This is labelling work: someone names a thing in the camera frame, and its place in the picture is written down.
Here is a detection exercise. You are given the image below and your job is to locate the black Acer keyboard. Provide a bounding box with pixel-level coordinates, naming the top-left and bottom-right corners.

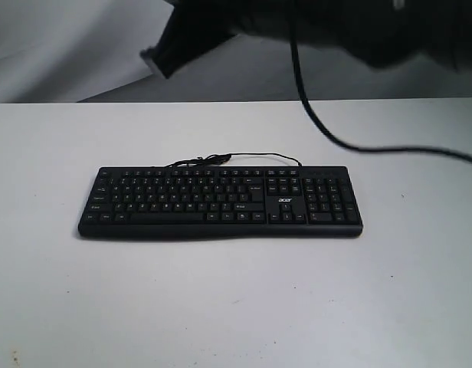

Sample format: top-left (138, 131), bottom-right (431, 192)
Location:
top-left (78, 166), bottom-right (363, 239)

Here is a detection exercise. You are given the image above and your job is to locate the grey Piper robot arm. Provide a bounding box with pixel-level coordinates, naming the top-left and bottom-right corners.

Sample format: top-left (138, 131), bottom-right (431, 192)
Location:
top-left (228, 0), bottom-right (472, 71)

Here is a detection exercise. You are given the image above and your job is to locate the grey backdrop cloth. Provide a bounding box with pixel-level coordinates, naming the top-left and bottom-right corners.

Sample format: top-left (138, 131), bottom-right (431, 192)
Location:
top-left (0, 1), bottom-right (472, 103)

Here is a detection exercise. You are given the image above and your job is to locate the black keyboard cable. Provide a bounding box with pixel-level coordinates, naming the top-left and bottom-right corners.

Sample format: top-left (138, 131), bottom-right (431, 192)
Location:
top-left (163, 152), bottom-right (303, 169)

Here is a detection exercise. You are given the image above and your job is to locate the black robot camera cable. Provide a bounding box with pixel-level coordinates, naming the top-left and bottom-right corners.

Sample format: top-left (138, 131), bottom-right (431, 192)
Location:
top-left (288, 0), bottom-right (472, 166)

